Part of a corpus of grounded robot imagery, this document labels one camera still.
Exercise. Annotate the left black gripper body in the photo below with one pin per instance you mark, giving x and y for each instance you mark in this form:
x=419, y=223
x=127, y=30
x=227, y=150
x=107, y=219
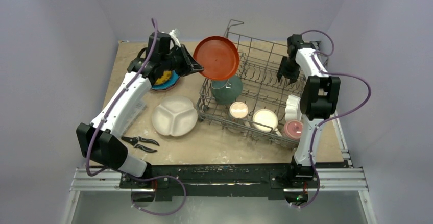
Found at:
x=176, y=61

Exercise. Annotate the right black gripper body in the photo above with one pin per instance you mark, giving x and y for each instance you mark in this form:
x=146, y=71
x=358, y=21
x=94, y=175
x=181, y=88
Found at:
x=287, y=69

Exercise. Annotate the orange red plate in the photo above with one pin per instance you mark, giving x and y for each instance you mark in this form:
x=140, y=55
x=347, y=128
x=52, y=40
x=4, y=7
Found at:
x=218, y=56

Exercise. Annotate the white scalloped teal bowl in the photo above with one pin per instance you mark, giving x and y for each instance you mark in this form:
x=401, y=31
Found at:
x=226, y=91

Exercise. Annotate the cream divided plate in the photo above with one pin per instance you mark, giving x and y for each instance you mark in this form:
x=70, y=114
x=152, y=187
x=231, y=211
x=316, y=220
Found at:
x=174, y=116

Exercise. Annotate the green floral mug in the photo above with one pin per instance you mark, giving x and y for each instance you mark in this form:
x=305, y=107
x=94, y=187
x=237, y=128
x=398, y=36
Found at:
x=266, y=120

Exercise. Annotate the pink ghost mug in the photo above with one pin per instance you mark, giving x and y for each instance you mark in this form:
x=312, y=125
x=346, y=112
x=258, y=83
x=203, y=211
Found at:
x=293, y=130

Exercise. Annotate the cream dragon mug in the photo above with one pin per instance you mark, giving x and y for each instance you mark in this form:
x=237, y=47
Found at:
x=237, y=115

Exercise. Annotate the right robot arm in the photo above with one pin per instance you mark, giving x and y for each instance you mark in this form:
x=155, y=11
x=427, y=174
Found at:
x=317, y=102

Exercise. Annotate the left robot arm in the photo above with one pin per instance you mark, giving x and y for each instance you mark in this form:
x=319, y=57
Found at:
x=99, y=140

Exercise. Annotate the teal blue plate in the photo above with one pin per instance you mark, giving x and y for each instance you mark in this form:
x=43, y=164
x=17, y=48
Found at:
x=169, y=84

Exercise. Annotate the yellow patterned plate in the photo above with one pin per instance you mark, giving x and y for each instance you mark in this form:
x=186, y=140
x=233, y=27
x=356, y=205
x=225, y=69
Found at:
x=164, y=78

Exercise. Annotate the clear plastic tray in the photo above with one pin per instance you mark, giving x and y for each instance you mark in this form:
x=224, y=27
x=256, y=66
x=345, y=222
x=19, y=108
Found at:
x=137, y=109

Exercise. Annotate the black pruning shears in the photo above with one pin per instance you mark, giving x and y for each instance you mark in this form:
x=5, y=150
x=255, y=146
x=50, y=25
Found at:
x=139, y=143

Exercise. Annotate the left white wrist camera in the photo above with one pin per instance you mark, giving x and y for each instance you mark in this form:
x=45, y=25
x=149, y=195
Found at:
x=174, y=33

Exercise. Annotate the grey wire dish rack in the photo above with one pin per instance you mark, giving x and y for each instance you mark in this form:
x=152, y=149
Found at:
x=259, y=63

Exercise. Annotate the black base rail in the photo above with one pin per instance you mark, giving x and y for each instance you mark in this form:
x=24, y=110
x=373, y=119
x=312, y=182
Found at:
x=225, y=180

